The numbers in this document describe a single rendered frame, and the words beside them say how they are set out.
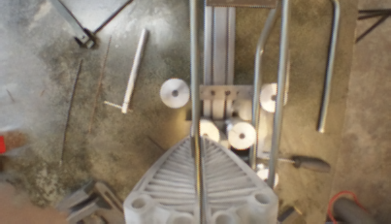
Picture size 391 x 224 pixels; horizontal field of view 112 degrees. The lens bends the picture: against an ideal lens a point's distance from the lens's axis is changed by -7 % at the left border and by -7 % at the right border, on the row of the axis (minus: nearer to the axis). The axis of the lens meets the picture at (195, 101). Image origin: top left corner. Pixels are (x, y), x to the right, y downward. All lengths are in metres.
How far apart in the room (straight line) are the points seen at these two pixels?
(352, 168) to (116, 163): 2.11
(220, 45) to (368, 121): 1.92
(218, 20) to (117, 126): 0.33
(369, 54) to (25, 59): 2.18
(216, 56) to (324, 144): 0.37
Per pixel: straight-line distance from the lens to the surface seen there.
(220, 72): 0.31
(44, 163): 0.56
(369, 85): 2.04
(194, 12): 0.19
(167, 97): 0.25
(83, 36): 0.40
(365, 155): 2.24
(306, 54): 0.44
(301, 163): 0.45
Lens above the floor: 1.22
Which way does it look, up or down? 82 degrees down
